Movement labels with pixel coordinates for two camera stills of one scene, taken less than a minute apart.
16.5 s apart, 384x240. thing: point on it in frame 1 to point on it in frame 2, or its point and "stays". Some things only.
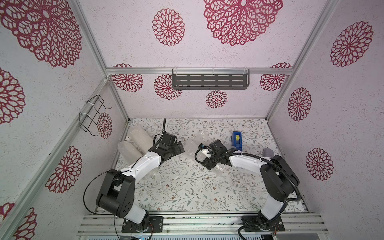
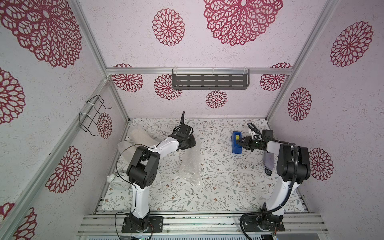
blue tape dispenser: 237,140 stays
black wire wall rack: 90,115 stays
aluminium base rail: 91,223 stays
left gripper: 178,148 to 192,138
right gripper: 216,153 to 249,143
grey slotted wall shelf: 206,79 stays
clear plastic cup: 221,169 to 191,165
